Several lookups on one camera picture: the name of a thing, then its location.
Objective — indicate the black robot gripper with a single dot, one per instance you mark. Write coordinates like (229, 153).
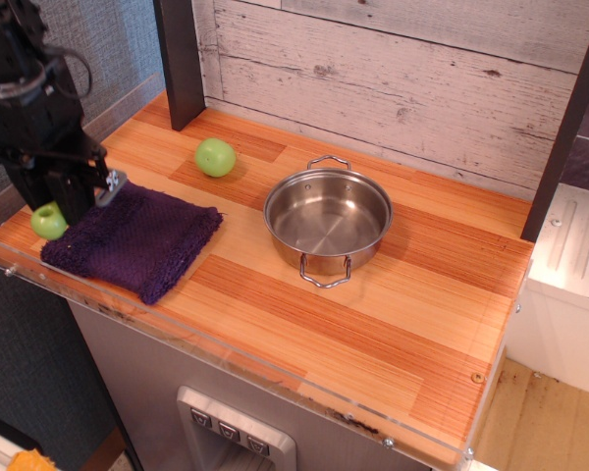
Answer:
(40, 123)

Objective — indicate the green handled grey spatula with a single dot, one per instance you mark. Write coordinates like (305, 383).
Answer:
(49, 222)

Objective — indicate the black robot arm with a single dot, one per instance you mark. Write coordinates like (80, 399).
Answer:
(24, 54)

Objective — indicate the purple folded cloth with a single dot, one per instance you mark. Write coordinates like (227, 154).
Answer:
(143, 241)

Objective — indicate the green toy apple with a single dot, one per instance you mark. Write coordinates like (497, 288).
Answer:
(215, 157)

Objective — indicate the grey toy fridge front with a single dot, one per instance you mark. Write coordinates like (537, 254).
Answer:
(182, 413)

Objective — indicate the stainless steel pot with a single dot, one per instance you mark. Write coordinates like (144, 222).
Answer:
(327, 220)

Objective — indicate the white toy sink unit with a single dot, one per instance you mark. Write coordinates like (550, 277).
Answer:
(549, 330)

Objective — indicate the dark left shelf post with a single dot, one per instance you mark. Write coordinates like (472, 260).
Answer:
(180, 59)

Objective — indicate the dark shelf post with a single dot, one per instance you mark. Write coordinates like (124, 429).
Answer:
(551, 177)
(180, 59)

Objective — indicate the dark right shelf post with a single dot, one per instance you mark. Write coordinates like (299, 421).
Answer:
(551, 177)

